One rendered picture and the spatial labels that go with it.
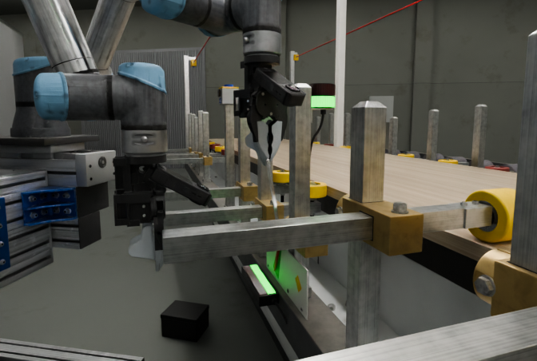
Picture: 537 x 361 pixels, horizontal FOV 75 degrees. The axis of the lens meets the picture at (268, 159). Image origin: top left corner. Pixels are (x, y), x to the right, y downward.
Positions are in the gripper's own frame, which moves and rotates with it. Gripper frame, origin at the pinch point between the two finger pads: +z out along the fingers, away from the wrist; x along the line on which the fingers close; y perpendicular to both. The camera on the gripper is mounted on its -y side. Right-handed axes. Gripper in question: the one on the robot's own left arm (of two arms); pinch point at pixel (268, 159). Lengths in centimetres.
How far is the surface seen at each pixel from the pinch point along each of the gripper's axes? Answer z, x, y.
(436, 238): 12.6, -16.8, -26.0
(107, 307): 101, -2, 155
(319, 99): -12.0, -10.5, -3.5
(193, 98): -54, -307, 666
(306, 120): -7.6, -8.4, -1.9
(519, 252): 2.6, 10.1, -45.5
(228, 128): -4, -34, 70
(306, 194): 7.8, -8.6, -2.0
